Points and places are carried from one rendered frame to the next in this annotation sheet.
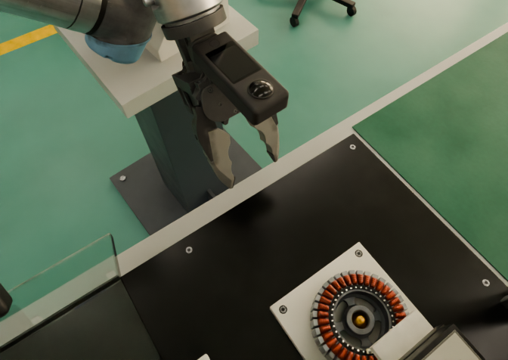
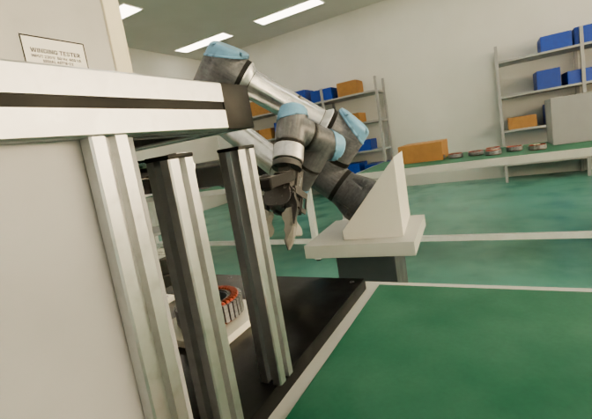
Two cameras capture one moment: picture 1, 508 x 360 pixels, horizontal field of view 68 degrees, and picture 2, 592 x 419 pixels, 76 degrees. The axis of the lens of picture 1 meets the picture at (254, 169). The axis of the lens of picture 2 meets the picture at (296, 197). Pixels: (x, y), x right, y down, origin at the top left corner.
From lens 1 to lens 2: 0.79 m
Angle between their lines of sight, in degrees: 71
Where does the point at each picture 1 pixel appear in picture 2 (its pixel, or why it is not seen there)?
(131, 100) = (310, 246)
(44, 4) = (262, 160)
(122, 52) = not seen: hidden behind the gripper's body
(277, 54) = not seen: outside the picture
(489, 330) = (241, 370)
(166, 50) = (348, 232)
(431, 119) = (440, 302)
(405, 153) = (384, 305)
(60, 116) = not seen: hidden behind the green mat
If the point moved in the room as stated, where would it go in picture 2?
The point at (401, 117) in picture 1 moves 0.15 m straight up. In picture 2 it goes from (419, 293) to (409, 211)
